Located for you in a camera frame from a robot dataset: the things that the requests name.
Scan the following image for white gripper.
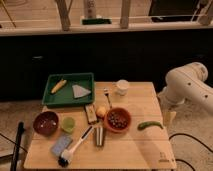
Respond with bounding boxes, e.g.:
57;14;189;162
159;97;176;127

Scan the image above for green pepper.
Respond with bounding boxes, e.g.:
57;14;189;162
137;121;163;131

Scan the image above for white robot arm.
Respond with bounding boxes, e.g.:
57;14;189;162
157;62;213;127

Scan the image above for green plastic tray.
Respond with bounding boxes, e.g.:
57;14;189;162
42;73;95;108

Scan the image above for orange bowl with berries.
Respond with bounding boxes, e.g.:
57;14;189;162
103;107;132;133

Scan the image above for white cup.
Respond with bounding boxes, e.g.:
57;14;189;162
116;80;130;96

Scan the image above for metal fork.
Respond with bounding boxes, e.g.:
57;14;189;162
104;88;112;109

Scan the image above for yellow lemon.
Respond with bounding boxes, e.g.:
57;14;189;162
96;106;107;118

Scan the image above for metal cup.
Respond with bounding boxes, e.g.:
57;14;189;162
95;126;105;147

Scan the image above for brown rectangular block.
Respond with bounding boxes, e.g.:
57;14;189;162
85;104;97;124

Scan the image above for green small cup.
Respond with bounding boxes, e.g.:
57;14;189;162
61;117;75;134

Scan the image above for yellow corn cob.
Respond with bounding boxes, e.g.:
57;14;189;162
51;79;67;94

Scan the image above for blue sponge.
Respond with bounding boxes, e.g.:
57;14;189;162
50;134;72;157

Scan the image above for white dish brush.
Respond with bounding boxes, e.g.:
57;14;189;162
58;126;93;167

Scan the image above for dark red bowl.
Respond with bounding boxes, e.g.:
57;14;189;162
33;111;59;136

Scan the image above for black pole stand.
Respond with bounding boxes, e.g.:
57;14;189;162
10;122;24;171

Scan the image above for black cable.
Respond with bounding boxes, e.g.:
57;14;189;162
168;132;213;171

